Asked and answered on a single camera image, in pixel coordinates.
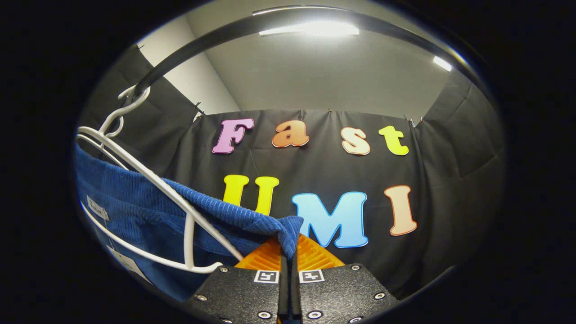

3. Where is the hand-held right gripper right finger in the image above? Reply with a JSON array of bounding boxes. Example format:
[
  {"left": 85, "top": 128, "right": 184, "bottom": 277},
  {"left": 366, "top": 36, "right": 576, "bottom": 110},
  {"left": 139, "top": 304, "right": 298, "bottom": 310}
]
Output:
[{"left": 290, "top": 233, "right": 399, "bottom": 324}]

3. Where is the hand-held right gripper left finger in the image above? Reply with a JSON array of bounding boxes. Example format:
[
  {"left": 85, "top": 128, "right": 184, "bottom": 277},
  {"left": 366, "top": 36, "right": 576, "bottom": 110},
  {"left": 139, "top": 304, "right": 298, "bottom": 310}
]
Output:
[{"left": 187, "top": 236, "right": 288, "bottom": 324}]

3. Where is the blue corduroy jacket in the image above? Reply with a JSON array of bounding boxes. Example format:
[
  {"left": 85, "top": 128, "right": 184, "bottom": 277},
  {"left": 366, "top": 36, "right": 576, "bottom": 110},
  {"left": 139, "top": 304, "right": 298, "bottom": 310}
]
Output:
[{"left": 74, "top": 144, "right": 304, "bottom": 302}]

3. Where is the white plastic clothes hanger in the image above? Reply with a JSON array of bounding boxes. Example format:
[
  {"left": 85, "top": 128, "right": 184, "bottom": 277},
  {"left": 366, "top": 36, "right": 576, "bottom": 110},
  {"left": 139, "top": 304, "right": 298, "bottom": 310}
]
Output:
[{"left": 74, "top": 85, "right": 244, "bottom": 274}]

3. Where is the black metal clothes rack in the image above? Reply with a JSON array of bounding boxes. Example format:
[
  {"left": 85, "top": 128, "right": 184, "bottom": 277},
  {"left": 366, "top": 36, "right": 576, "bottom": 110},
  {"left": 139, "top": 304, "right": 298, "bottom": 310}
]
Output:
[{"left": 130, "top": 5, "right": 498, "bottom": 113}]

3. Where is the white paper hang tag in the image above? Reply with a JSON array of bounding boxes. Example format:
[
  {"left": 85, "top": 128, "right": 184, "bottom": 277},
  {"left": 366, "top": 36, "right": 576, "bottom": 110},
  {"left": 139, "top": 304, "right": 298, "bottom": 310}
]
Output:
[{"left": 107, "top": 245, "right": 153, "bottom": 284}]

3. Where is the black backdrop cloth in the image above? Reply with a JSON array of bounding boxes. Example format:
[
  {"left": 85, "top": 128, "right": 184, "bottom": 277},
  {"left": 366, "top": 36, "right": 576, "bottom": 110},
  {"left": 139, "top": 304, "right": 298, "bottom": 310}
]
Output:
[{"left": 76, "top": 45, "right": 507, "bottom": 300}]

